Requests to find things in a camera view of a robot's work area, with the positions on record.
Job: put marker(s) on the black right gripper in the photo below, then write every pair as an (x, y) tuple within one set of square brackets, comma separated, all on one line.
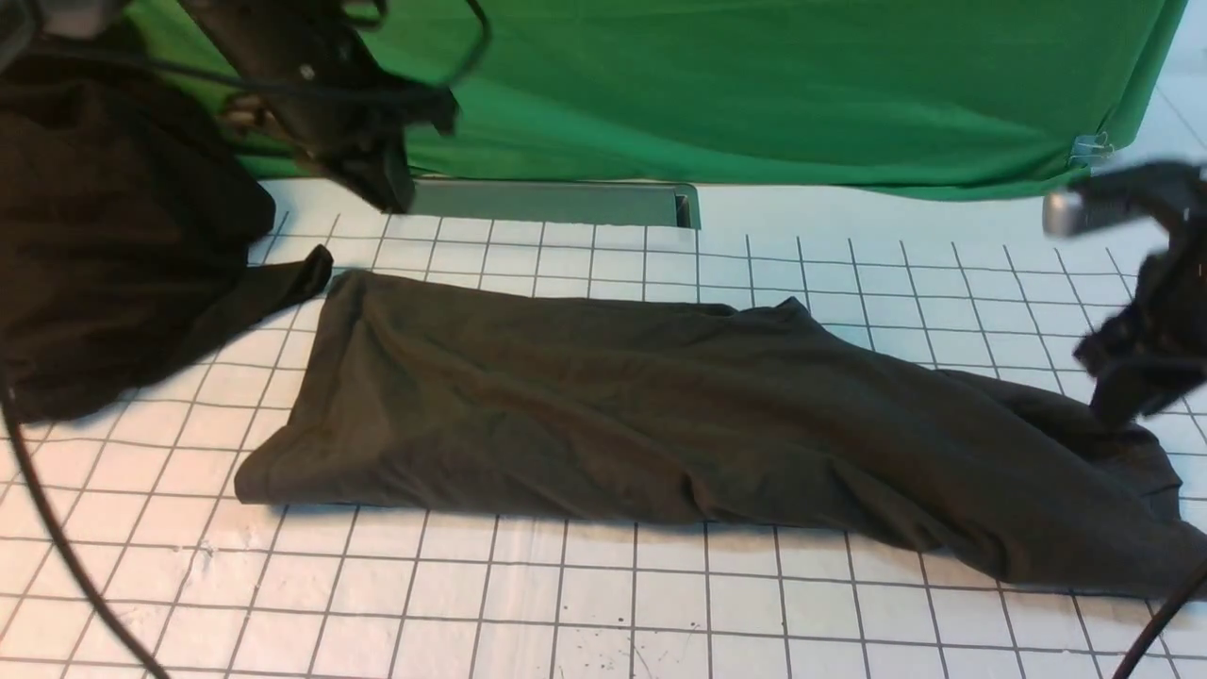
[(1153, 351)]

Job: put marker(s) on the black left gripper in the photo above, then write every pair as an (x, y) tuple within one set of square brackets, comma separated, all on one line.
[(306, 79)]

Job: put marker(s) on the gray long sleeve shirt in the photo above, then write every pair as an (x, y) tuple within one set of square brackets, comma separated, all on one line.
[(458, 400)]

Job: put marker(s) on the silver binder clip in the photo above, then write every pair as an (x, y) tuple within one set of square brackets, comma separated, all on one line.
[(1090, 150)]

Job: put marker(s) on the black crumpled garment pile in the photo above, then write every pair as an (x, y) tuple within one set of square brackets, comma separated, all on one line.
[(126, 232)]

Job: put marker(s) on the green backdrop cloth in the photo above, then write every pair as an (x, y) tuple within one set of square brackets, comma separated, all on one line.
[(949, 100)]

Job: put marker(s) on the white grid table mat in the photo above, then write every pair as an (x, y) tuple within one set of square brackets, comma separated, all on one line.
[(217, 589)]

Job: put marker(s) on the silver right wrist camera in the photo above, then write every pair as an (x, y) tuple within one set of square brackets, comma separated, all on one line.
[(1171, 192)]

